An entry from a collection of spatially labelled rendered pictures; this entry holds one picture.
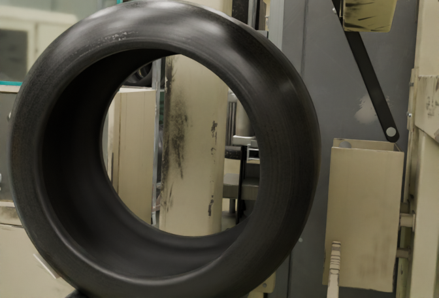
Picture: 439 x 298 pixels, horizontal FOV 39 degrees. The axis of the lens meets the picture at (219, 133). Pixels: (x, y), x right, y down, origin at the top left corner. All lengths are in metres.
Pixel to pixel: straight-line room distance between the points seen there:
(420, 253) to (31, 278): 1.19
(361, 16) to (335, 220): 0.43
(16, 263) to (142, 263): 0.75
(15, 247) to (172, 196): 0.72
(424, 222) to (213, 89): 0.54
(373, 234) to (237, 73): 0.51
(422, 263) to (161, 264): 0.55
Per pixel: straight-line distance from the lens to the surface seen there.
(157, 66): 4.92
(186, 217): 1.46
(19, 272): 2.06
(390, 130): 1.32
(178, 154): 1.44
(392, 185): 1.33
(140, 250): 1.39
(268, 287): 1.44
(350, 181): 1.33
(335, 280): 1.11
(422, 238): 1.38
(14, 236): 2.03
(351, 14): 1.23
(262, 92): 1.01
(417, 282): 1.40
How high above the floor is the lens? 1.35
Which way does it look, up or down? 6 degrees down
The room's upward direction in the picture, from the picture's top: 3 degrees clockwise
